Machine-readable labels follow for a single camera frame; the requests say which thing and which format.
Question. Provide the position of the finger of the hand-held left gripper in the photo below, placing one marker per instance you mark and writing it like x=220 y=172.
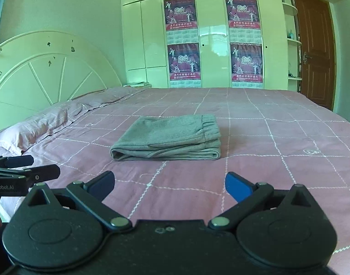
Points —
x=20 y=161
x=46 y=172

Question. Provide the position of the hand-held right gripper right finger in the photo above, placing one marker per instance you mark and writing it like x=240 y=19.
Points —
x=238 y=186

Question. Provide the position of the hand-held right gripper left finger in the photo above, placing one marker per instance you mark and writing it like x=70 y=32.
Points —
x=101 y=184

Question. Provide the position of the grey pants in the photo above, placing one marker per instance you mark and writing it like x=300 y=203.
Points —
x=169 y=137

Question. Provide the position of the pink pillow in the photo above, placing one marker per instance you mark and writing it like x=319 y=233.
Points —
x=34 y=126
x=111 y=94

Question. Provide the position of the bed with pink checked sheet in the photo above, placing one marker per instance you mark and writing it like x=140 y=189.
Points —
x=278 y=154

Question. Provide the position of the white arched headboard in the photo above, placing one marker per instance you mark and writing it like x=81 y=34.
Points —
x=48 y=71

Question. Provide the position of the stack of books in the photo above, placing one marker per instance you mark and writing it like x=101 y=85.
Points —
x=137 y=84

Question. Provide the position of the white corner shelf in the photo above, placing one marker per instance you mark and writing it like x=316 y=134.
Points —
x=292 y=43

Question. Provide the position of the white glossy wardrobe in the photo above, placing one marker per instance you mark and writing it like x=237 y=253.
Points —
x=212 y=34

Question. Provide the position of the brown wooden door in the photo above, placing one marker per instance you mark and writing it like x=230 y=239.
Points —
x=315 y=48

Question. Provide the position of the small teal bottle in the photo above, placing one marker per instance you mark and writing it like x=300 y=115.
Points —
x=290 y=34

